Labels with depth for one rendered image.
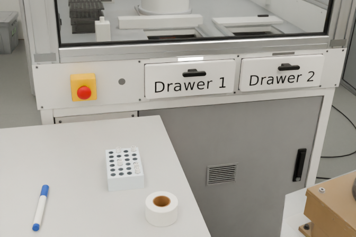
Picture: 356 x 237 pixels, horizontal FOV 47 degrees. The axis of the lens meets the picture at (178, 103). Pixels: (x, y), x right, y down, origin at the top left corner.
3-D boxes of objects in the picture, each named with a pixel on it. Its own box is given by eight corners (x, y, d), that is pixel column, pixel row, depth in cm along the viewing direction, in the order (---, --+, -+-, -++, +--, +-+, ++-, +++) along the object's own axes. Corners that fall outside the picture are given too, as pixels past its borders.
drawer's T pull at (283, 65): (300, 70, 133) (300, 65, 133) (278, 71, 131) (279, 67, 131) (294, 65, 136) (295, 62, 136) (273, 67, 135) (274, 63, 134)
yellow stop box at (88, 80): (97, 101, 122) (96, 79, 118) (72, 103, 120) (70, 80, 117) (96, 94, 126) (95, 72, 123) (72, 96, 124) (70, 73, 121)
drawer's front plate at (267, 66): (319, 85, 142) (325, 55, 137) (240, 91, 136) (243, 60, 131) (317, 83, 144) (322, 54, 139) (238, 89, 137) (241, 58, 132)
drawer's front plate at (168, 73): (233, 92, 135) (236, 61, 130) (145, 99, 129) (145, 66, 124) (231, 90, 137) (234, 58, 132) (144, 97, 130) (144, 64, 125)
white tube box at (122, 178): (144, 188, 98) (143, 175, 97) (108, 191, 97) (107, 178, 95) (138, 159, 109) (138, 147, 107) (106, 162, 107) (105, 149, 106)
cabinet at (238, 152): (305, 253, 182) (342, 87, 147) (64, 294, 159) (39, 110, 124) (231, 142, 264) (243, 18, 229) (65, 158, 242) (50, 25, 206)
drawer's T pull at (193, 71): (206, 75, 126) (206, 71, 126) (183, 77, 124) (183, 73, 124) (203, 71, 129) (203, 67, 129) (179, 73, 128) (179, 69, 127)
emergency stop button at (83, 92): (91, 100, 119) (90, 87, 117) (77, 101, 118) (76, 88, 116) (91, 96, 121) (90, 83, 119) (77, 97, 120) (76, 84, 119)
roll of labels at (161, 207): (138, 216, 89) (138, 202, 88) (160, 200, 94) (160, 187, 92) (162, 231, 85) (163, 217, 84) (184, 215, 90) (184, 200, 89)
